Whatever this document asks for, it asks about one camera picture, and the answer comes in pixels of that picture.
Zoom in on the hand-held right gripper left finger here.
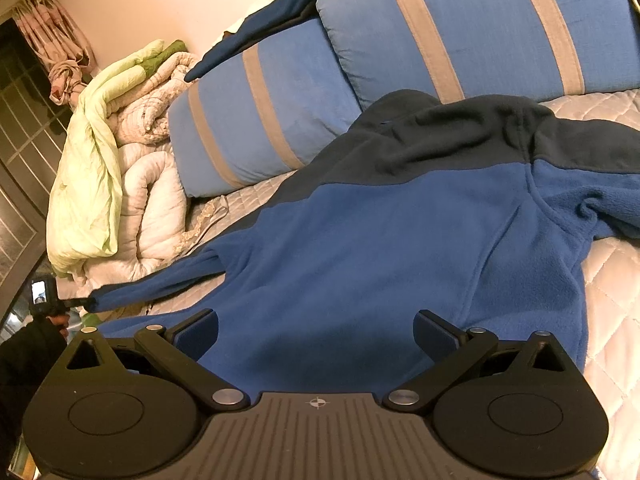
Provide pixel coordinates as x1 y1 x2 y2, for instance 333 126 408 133
65 309 251 412

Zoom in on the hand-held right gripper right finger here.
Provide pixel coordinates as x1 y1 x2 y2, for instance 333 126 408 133
382 309 584 414

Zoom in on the blue fleece jacket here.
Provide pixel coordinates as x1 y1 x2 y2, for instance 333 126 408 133
86 89 640 398

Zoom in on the dark panelled glass door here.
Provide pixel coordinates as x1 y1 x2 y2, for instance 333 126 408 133
0 19 68 311

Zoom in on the green and white comforter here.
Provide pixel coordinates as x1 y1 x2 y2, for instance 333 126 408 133
46 39 226 295

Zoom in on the blue grey-striped pillow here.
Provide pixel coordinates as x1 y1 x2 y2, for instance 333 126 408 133
315 0 637 111
167 16 362 199

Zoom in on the pink floral curtain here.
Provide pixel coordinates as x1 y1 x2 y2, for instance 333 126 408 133
11 0 97 107

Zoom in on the dark blue garment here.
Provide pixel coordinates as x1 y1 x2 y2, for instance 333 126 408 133
184 0 347 83

